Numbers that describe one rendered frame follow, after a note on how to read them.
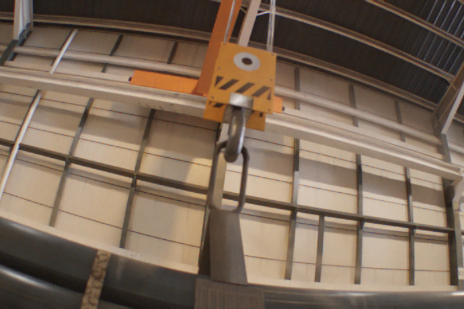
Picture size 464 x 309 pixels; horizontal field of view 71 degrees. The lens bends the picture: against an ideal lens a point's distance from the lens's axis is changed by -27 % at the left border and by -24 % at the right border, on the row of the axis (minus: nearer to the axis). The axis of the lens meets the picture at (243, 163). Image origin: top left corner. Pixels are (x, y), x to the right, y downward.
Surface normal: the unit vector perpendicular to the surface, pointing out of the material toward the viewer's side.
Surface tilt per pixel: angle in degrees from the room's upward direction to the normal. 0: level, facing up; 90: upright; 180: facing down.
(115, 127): 90
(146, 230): 90
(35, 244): 71
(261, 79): 90
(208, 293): 60
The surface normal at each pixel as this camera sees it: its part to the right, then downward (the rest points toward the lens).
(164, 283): 0.25, -0.74
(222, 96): 0.23, -0.49
